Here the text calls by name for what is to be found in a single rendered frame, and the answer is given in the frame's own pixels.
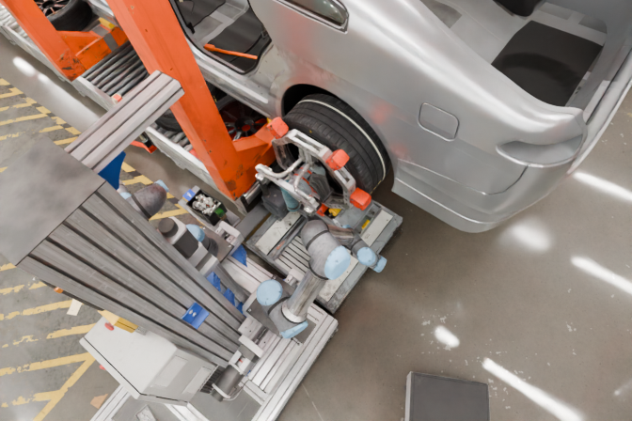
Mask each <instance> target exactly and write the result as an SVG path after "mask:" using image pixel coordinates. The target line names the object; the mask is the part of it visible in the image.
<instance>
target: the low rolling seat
mask: <svg viewBox="0 0 632 421"><path fill-rule="evenodd" d="M403 390H404V391H406V402H405V421H490V402H489V386H488V384H487V383H484V382H473V381H467V380H460V379H454V378H449V377H443V376H436V375H431V374H425V373H418V372H411V371H410V373H409V374H408V375H407V381H406V386H404V387H403Z"/></svg>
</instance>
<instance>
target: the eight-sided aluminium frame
mask: <svg viewBox="0 0 632 421"><path fill-rule="evenodd" d="M299 139H300V140H302V141H303V142H302V141H300V140H299ZM271 142H272V146H273V149H274V152H275V155H276V159H277V162H278V164H279V165H280V167H282V168H283V169H284V171H285V170H286V169H287V168H289V167H288V166H291V165H292V161H291V160H290V158H289V156H288V153H287V150H286V146H285V144H288V143H293V144H295V145H296V146H298V147H300V148H301V149H303V150H304V151H306V152H308V153H310V154H311V155H312V156H314V157H316V158H317V159H319V160H320V161H321V162H322V163H323V164H324V166H325V167H326V168H327V169H328V170H329V172H330V173H331V174H332V175H333V176H334V177H335V179H336V180H337V181H338V182H339V183H340V185H341V186H342V189H343V196H332V195H331V196H330V197H329V198H328V199H327V200H326V201H325V202H324V203H323V204H325V205H326V206H327V207H328V208H330V209H346V210H349V209H350V208H352V207H353V205H352V204H351V203H350V195H351V194H352V193H353V192H354V190H355V189H356V181H355V180H354V178H353V177H352V176H351V175H350V174H349V173H348V171H347V170H346V169H345V168H344V166H343V167H342V168H341V169H338V170H339V172H340V173H339V172H338V170H336V171H334V170H333V169H332V168H331V167H330V166H329V165H328V164H327V163H326V162H325V161H326V160H327V159H328V158H329V156H330V155H331V154H332V153H333V152H332V151H331V150H330V149H329V148H327V147H326V146H323V145H321V144H320V143H318V142H316V141H315V140H313V139H311V138H309V137H308V136H306V135H304V134H303V133H301V132H300V131H297V130H296V129H292V130H291V131H288V132H287V133H286V134H285V135H284V136H283V137H282V138H279V139H275V138H274V139H273V140H272V141H271ZM304 142H305V143H309V144H310V145H312V146H314V148H312V147H310V146H309V145H307V144H305V143H304ZM316 149H318V150H319V151H318V150H316ZM287 165H288V166H287ZM342 176H344V178H343V177H342ZM310 195H311V196H312V197H314V196H315V197H316V198H318V199H319V200H320V197H319V196H318V195H317V194H316V193H314V192H312V193H311V194H310Z"/></svg>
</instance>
